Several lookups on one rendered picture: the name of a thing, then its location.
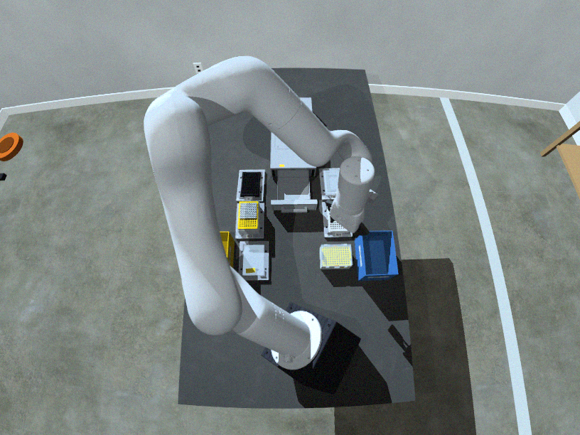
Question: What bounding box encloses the blue open-top bin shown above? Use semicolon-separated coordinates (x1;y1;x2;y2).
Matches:
355;231;398;281

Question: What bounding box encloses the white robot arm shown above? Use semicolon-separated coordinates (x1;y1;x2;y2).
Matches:
144;56;378;370

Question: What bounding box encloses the yellow open-top bin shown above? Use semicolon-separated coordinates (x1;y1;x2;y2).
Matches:
220;232;235;268

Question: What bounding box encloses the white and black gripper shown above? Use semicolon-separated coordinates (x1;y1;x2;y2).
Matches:
325;200;370;240

